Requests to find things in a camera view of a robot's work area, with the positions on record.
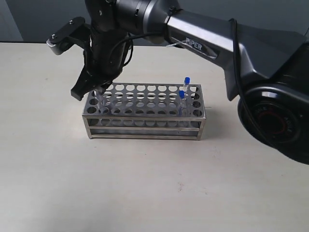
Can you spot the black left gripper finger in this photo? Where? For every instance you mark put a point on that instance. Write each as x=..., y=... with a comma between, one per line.
x=85, y=83

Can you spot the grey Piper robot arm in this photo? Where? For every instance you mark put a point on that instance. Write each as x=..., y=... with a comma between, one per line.
x=267, y=69

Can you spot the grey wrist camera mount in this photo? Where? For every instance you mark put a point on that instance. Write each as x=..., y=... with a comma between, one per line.
x=75, y=32

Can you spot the blue-capped tube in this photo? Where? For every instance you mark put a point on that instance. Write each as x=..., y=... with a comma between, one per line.
x=100, y=99
x=186, y=84
x=183, y=108

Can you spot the stainless steel test tube rack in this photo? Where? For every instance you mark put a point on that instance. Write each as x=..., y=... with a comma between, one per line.
x=145, y=111

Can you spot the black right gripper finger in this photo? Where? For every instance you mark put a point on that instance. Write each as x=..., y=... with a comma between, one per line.
x=100, y=90

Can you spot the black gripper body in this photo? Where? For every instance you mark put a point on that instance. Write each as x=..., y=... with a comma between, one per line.
x=104, y=57

